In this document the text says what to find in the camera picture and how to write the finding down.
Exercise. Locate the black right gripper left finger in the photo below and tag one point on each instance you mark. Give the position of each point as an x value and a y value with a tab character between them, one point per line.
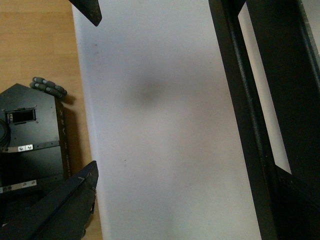
62	214

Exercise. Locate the grey omni wheel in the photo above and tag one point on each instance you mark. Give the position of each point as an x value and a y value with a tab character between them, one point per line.
49	87

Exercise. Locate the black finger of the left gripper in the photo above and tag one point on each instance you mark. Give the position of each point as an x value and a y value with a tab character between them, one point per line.
90	9

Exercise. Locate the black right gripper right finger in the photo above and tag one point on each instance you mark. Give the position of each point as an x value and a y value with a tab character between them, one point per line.
290	208

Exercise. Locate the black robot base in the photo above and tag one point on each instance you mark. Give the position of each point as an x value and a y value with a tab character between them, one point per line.
34	152

